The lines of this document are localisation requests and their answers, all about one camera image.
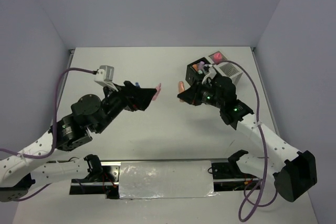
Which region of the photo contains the orange translucent highlighter pen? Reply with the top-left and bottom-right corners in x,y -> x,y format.
178,81 -> 185,94

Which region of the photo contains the black organizer container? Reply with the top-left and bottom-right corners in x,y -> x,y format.
185,57 -> 211,86

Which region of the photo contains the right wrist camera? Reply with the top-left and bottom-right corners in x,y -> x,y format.
202,64 -> 217,84

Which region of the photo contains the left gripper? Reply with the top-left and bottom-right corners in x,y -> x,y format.
94,81 -> 157,134

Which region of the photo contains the white organizer container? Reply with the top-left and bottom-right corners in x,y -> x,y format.
206,51 -> 243,85

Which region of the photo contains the purple highlighter pen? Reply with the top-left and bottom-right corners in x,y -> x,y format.
198,61 -> 205,69

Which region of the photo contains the pink highlighter pen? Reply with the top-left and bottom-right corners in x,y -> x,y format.
152,83 -> 161,101

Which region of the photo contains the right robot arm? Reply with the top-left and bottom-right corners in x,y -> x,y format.
177,77 -> 317,202

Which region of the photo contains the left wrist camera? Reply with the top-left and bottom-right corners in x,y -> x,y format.
94,65 -> 116,90

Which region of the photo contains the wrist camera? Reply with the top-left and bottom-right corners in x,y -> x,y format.
94,65 -> 116,90
202,64 -> 217,84

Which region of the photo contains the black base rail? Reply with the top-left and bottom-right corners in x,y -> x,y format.
69,159 -> 258,200

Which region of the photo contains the orange frosted marker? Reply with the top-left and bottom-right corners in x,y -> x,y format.
192,64 -> 198,71

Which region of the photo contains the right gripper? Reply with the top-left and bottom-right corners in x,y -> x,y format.
177,78 -> 224,109

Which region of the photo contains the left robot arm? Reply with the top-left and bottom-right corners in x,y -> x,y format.
1,81 -> 161,202

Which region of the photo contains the pink capped colourful tube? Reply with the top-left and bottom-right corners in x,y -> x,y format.
212,52 -> 223,64

